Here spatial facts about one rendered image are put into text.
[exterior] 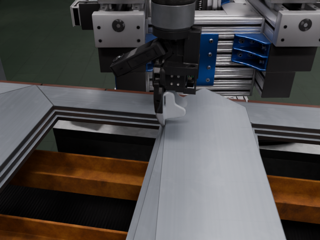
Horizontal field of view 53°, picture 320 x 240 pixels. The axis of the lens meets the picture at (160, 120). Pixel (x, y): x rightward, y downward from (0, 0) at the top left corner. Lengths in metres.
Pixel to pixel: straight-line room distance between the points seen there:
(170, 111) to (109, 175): 0.25
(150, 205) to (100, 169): 0.33
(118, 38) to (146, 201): 0.51
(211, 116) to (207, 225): 0.29
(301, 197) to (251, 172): 0.25
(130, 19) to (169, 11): 0.35
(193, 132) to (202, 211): 0.20
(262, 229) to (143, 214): 0.17
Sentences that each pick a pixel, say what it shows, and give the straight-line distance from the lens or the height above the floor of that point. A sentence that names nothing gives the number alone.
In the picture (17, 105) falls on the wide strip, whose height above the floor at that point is 0.84.
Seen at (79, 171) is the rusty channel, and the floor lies 0.68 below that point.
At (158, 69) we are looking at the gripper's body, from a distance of 0.59.
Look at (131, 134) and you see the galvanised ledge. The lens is 0.94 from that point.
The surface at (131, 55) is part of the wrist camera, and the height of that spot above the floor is 1.00.
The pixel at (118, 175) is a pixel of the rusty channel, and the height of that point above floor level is 0.68.
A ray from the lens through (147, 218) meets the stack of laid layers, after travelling 0.50.
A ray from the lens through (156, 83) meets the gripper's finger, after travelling 0.60.
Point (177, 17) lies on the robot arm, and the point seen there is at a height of 1.08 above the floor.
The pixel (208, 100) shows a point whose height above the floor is 0.84.
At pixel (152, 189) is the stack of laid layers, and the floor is 0.84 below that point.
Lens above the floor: 1.22
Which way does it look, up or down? 33 degrees down
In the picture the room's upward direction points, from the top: straight up
